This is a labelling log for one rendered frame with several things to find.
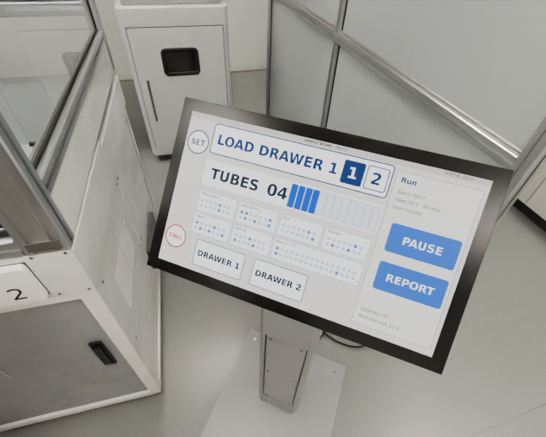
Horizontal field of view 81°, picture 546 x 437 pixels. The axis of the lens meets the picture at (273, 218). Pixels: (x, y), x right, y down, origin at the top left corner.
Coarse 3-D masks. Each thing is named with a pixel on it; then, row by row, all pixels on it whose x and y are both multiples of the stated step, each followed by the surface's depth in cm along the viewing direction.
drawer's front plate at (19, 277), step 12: (24, 264) 63; (0, 276) 61; (12, 276) 62; (24, 276) 63; (0, 288) 63; (12, 288) 64; (24, 288) 65; (36, 288) 66; (0, 300) 66; (12, 300) 66; (24, 300) 67; (36, 300) 68
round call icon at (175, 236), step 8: (168, 224) 58; (176, 224) 57; (168, 232) 58; (176, 232) 57; (184, 232) 57; (168, 240) 58; (176, 240) 57; (184, 240) 57; (176, 248) 57; (184, 248) 57
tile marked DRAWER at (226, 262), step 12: (204, 240) 56; (204, 252) 56; (216, 252) 55; (228, 252) 55; (240, 252) 54; (204, 264) 56; (216, 264) 56; (228, 264) 55; (240, 264) 54; (228, 276) 55; (240, 276) 55
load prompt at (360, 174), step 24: (216, 144) 55; (240, 144) 54; (264, 144) 52; (288, 144) 51; (288, 168) 52; (312, 168) 51; (336, 168) 50; (360, 168) 49; (384, 168) 48; (384, 192) 48
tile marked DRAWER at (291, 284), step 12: (264, 264) 53; (276, 264) 53; (252, 276) 54; (264, 276) 53; (276, 276) 53; (288, 276) 52; (300, 276) 52; (264, 288) 54; (276, 288) 53; (288, 288) 53; (300, 288) 52; (300, 300) 52
